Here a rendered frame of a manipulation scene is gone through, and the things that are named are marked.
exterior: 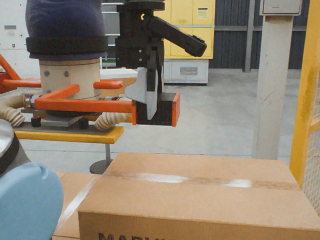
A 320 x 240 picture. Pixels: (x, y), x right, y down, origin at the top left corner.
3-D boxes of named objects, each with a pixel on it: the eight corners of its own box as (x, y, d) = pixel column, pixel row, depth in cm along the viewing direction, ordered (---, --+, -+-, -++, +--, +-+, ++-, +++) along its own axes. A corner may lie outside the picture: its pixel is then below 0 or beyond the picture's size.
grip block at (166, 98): (180, 115, 65) (180, 92, 63) (176, 127, 56) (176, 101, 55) (141, 113, 66) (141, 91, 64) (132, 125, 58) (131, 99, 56)
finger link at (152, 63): (148, 94, 57) (151, 49, 58) (157, 94, 57) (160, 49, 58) (143, 89, 53) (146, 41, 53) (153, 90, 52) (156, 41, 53)
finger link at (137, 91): (125, 118, 57) (128, 71, 58) (156, 120, 56) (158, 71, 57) (120, 117, 54) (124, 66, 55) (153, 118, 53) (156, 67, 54)
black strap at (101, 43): (117, 48, 96) (117, 35, 95) (91, 53, 74) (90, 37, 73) (51, 48, 99) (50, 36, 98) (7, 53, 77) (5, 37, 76)
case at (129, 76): (76, 119, 274) (72, 75, 263) (73, 109, 311) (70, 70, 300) (140, 114, 292) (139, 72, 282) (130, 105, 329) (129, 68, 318)
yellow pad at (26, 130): (124, 132, 86) (124, 115, 85) (114, 145, 77) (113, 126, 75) (16, 127, 91) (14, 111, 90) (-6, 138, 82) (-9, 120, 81)
